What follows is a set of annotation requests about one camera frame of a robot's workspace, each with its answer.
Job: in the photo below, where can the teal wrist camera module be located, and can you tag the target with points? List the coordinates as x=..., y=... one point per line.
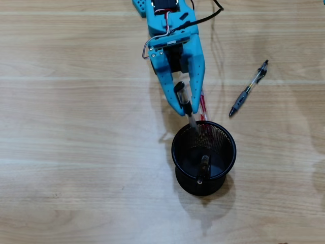
x=175, y=42

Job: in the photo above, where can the black mesh pen holder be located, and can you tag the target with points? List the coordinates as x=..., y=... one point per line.
x=203, y=188

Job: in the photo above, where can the short black pen silver tip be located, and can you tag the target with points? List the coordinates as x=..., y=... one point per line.
x=203, y=167

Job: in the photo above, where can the grey grip retractable pen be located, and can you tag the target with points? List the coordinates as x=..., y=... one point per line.
x=241, y=97

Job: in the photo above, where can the clear capped pen black grip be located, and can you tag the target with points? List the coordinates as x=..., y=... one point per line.
x=188, y=106

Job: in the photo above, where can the red clear pen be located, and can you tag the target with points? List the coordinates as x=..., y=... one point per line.
x=203, y=106

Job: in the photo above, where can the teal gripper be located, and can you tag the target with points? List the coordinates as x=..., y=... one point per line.
x=195, y=54

